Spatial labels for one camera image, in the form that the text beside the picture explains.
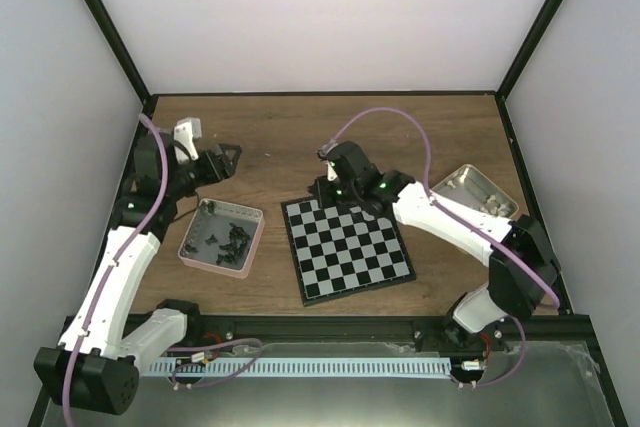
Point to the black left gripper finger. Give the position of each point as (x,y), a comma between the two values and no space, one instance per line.
(228,150)
(231,164)

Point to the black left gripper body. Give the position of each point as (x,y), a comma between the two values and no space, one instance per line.
(213,174)

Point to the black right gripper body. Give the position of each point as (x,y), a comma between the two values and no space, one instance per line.
(329,200)

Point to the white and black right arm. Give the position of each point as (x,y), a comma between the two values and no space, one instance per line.
(522,266)

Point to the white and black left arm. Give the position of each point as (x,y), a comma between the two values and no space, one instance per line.
(96,364)

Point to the pile of black chess pieces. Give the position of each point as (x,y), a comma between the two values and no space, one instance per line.
(215,238)

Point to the pile of white chess pieces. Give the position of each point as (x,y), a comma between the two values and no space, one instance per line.
(485,198)

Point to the black and silver chessboard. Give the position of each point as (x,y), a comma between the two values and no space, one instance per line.
(341,251)

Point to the pink tray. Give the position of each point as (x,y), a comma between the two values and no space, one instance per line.
(255,219)

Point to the gold metal tin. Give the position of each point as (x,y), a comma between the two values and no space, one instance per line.
(467,170)

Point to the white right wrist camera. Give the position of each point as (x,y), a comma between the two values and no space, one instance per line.
(323,156)

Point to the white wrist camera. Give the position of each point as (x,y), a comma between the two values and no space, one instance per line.
(186,133)
(323,156)

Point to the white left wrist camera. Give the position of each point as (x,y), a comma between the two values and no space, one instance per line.
(186,133)

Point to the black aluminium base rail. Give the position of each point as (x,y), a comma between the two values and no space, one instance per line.
(426,333)

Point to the light blue slotted cable duct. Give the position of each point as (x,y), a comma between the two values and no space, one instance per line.
(405,367)

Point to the black frame post left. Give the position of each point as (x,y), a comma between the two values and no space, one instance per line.
(112,36)

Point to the black frame post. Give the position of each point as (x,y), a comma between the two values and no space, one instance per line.
(112,36)
(534,36)

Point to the black frame post right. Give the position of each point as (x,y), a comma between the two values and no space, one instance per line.
(534,36)

